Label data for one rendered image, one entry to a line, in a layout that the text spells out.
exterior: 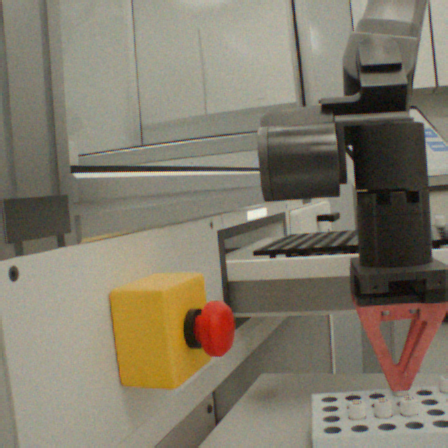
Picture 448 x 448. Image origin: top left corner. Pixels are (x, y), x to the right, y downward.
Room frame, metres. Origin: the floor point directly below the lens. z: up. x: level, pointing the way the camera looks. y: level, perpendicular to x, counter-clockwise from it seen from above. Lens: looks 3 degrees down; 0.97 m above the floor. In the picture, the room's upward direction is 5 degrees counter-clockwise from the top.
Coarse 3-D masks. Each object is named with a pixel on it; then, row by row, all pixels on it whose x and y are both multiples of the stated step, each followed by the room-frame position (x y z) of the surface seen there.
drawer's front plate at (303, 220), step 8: (304, 208) 0.92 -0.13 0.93; (312, 208) 0.96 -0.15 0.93; (320, 208) 1.03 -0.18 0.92; (328, 208) 1.12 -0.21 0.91; (296, 216) 0.87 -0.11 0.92; (304, 216) 0.90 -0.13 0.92; (312, 216) 0.96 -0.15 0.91; (296, 224) 0.87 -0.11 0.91; (304, 224) 0.89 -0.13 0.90; (312, 224) 0.95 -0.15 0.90; (320, 224) 1.02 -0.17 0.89; (328, 224) 1.11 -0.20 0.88; (296, 232) 0.87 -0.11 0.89; (304, 232) 0.89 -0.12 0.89
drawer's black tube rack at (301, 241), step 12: (432, 228) 0.67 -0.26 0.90; (288, 240) 0.70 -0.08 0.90; (300, 240) 0.69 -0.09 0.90; (312, 240) 0.67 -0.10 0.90; (324, 240) 0.66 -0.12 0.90; (336, 240) 0.65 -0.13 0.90; (348, 240) 0.64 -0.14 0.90; (432, 240) 0.56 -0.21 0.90; (264, 252) 0.62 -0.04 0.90; (276, 252) 0.62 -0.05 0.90; (288, 252) 0.61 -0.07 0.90; (300, 252) 0.61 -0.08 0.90; (312, 252) 0.60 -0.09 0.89; (324, 252) 0.77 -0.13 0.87; (336, 252) 0.77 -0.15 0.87; (348, 252) 0.75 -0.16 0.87
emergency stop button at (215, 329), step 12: (216, 300) 0.38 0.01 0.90; (204, 312) 0.37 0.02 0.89; (216, 312) 0.37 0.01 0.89; (228, 312) 0.38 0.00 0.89; (204, 324) 0.37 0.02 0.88; (216, 324) 0.37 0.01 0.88; (228, 324) 0.38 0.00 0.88; (204, 336) 0.36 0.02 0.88; (216, 336) 0.36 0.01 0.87; (228, 336) 0.38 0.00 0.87; (204, 348) 0.37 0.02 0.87; (216, 348) 0.37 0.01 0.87; (228, 348) 0.38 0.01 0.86
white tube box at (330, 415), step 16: (320, 400) 0.42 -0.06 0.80; (336, 400) 0.42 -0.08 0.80; (368, 400) 0.41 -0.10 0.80; (432, 400) 0.39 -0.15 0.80; (320, 416) 0.39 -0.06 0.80; (336, 416) 0.39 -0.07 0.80; (368, 416) 0.38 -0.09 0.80; (400, 416) 0.37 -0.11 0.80; (432, 416) 0.36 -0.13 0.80; (320, 432) 0.36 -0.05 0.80; (336, 432) 0.37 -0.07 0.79; (352, 432) 0.35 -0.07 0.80; (368, 432) 0.35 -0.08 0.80; (384, 432) 0.35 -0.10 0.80; (400, 432) 0.34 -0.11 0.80; (416, 432) 0.34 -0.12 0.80; (432, 432) 0.34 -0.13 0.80
